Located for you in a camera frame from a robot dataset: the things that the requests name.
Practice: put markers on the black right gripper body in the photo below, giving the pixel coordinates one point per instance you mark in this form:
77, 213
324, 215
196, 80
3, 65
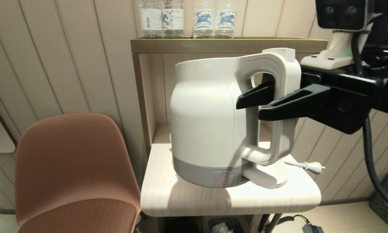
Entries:
349, 103

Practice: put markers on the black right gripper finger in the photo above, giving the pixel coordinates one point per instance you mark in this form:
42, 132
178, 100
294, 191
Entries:
294, 103
255, 95

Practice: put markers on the white electric kettle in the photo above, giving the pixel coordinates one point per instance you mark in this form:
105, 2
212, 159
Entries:
203, 123

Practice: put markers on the white round kettle base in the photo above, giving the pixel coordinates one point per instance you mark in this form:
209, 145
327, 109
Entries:
282, 174

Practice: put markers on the clear bottle blue deer label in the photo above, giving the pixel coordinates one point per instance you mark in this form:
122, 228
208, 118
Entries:
225, 19
204, 19

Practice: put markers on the clear bottle blue dotted label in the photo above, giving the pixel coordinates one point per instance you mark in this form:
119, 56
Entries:
172, 19

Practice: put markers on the beige wooden shelf table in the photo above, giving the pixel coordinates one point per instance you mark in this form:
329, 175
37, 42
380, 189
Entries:
213, 200

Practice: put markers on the grey power adapter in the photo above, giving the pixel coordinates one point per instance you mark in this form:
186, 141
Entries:
313, 229

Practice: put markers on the clear bottle white text label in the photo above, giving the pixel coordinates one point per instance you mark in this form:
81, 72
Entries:
150, 19

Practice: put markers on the white crumpled tissue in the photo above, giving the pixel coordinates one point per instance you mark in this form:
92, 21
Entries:
221, 228

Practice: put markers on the pink plastic chair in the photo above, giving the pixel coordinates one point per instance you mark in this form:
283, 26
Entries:
74, 161

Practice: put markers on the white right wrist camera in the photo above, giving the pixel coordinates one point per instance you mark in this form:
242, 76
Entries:
339, 16

